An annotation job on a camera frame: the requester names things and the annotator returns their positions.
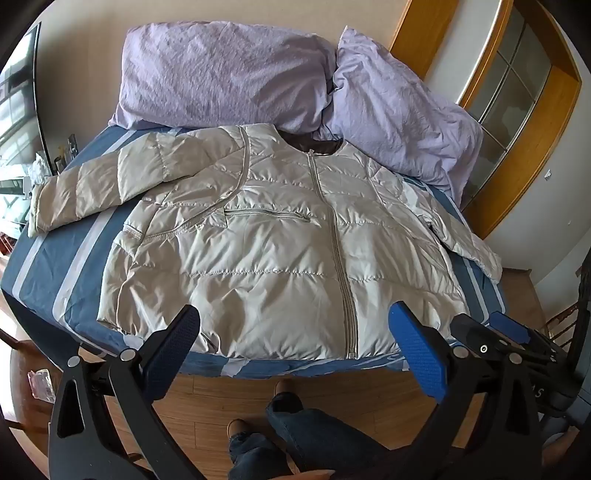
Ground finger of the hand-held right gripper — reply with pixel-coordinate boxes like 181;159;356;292
450;313;509;365
488;311;570;365

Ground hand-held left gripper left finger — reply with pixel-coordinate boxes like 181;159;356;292
48;305;202;480

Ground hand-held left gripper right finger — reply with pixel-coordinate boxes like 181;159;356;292
389;301;551;480

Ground beige puffer jacket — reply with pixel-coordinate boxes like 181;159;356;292
28;124;503;361

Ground wooden chair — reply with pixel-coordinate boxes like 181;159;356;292
544;302;583;340

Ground clear plastic bag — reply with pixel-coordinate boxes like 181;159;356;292
27;369;57;403

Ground person's blue jeans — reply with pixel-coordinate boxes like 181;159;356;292
228;392;340;480

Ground round wooden table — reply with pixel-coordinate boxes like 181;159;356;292
0;344;63;467

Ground crumpled lilac pillow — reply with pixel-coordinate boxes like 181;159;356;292
317;25;485;206

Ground wooden framed glass door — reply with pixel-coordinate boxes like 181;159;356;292
389;0;581;241

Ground wide lilac pillow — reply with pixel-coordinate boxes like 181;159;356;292
109;22;339;136

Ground black flat screen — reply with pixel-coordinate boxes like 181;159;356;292
0;22;52;160

